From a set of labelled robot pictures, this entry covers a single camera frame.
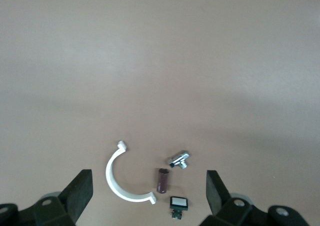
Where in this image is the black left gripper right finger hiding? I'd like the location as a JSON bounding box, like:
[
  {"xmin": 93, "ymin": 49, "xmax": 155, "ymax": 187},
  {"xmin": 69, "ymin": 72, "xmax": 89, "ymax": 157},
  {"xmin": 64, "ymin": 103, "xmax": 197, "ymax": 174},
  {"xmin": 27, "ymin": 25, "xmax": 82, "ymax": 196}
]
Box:
[{"xmin": 199, "ymin": 170, "xmax": 311, "ymax": 226}]

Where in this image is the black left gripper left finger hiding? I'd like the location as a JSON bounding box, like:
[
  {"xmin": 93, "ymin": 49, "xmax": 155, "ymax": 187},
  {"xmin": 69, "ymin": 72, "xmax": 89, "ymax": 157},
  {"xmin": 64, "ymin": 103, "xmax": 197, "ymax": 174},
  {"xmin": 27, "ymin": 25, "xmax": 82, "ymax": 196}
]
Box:
[{"xmin": 0, "ymin": 169, "xmax": 94, "ymax": 226}]

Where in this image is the white square push button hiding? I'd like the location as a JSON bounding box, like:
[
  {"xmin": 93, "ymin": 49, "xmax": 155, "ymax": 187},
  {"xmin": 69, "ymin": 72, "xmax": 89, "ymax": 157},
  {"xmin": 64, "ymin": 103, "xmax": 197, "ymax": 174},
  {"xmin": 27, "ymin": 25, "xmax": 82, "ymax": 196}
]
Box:
[{"xmin": 169, "ymin": 196, "xmax": 190, "ymax": 220}]

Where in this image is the chrome T-shaped fitting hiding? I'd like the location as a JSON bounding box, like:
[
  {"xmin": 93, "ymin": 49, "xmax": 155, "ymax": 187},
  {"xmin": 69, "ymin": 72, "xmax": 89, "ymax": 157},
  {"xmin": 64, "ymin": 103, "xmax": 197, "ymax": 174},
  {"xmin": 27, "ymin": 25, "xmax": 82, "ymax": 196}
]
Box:
[{"xmin": 167, "ymin": 150, "xmax": 191, "ymax": 171}]

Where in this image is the brown terminal block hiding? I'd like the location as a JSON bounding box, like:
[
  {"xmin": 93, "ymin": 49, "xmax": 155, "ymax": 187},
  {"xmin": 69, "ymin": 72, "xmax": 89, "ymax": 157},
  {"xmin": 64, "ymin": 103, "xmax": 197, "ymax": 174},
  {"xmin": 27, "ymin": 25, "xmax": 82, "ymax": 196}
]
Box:
[{"xmin": 156, "ymin": 167, "xmax": 171, "ymax": 194}]

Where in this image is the white half-ring pipe clamp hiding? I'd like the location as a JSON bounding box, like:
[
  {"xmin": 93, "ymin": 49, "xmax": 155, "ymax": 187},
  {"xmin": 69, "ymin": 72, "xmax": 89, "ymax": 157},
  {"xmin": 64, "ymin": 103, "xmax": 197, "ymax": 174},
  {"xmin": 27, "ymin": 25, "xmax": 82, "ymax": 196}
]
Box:
[{"xmin": 105, "ymin": 140, "xmax": 158, "ymax": 205}]

